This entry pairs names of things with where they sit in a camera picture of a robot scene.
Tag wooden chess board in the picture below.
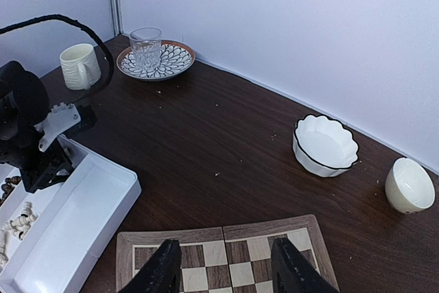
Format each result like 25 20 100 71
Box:
116 215 338 292

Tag cream ceramic mug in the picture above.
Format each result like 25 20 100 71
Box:
60 43 102 91

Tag white scalloped bowl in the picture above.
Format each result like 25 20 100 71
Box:
292 114 359 178

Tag cream round bowl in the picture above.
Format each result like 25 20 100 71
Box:
385 157 436 214

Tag light chess pieces pile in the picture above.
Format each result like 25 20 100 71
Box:
1 202 38 268

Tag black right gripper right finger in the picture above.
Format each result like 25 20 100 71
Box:
271 238 338 293

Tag white plastic tray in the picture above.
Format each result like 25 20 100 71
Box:
1 137 141 292

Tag clear drinking glass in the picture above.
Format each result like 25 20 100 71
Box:
129 27 162 71

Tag patterned brown plate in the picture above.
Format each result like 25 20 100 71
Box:
117 40 195 82

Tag dark chess pieces pile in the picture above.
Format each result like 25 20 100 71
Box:
0 176 21 205

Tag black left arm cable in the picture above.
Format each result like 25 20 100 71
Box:
0 14 115 102

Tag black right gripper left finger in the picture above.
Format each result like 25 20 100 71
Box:
119 239 182 293

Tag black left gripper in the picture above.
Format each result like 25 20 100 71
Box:
1 61 73 193

